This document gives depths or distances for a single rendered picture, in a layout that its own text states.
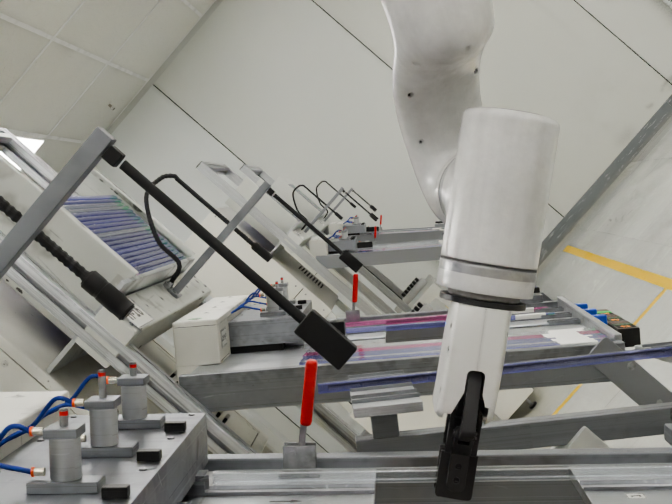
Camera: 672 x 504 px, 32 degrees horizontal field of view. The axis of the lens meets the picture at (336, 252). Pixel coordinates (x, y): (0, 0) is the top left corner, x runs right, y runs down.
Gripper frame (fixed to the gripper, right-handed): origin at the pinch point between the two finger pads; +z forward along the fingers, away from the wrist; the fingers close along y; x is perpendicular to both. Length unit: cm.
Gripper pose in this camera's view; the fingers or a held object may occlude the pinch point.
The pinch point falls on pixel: (455, 471)
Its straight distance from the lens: 105.7
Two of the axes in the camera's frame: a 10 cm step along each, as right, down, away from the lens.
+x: 9.9, 1.5, -0.4
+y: -0.5, 0.6, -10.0
